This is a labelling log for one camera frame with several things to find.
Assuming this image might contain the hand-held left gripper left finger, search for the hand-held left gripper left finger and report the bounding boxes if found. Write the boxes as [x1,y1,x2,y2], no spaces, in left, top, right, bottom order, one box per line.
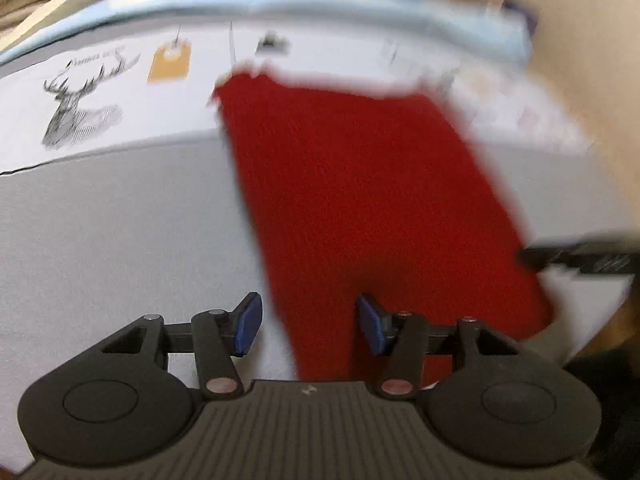
[100,292,264,403]

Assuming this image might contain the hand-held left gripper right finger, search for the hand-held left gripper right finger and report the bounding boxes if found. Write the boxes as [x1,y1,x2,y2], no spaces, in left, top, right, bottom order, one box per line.
[355,294,523,402]

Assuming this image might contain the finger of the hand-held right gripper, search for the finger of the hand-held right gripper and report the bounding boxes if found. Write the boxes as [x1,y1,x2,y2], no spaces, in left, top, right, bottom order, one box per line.
[517,238,639,278]

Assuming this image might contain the red knit sweater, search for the red knit sweater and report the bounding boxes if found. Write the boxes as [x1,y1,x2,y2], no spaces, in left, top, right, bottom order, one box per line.
[207,67,557,382]

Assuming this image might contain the grey bed sheet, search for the grey bed sheet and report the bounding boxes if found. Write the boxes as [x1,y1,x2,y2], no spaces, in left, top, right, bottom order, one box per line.
[0,130,636,476]

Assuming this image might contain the white printed blanket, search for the white printed blanket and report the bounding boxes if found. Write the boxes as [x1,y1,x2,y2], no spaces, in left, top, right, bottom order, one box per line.
[0,15,593,176]

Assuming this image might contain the beige bed frame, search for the beige bed frame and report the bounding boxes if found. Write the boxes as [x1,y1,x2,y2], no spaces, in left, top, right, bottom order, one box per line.
[15,0,132,41]

